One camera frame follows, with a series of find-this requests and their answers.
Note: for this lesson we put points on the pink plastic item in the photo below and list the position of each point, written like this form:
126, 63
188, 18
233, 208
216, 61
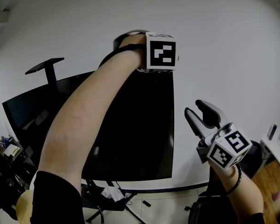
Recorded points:
278, 195

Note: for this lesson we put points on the person's right forearm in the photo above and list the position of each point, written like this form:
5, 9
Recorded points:
244, 195

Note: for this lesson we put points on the white crumpled cloth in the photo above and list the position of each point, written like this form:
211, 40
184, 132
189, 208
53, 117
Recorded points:
113, 193

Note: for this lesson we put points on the person's black shirt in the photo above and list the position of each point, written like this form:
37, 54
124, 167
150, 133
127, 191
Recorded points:
56, 199

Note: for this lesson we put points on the light wooden board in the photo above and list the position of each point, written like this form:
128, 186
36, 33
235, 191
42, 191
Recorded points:
11, 150

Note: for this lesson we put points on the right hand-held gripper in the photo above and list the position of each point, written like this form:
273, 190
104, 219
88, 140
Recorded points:
228, 150

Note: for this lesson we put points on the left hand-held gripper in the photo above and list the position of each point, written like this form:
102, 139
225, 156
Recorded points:
161, 52

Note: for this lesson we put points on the white side table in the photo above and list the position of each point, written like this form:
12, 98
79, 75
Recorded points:
273, 148

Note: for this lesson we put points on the person's left forearm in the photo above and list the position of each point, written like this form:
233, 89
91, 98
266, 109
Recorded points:
84, 125

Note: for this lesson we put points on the curved wooden desk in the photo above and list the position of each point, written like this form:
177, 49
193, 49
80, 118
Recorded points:
268, 185

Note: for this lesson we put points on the black marbled table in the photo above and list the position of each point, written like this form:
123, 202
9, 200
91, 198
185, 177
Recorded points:
11, 171

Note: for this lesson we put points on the grey remote control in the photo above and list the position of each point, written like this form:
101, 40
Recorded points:
272, 132

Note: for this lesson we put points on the round wooden stool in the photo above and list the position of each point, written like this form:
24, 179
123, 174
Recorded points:
24, 209

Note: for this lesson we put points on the large black screen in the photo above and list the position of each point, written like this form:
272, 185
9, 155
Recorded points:
142, 125

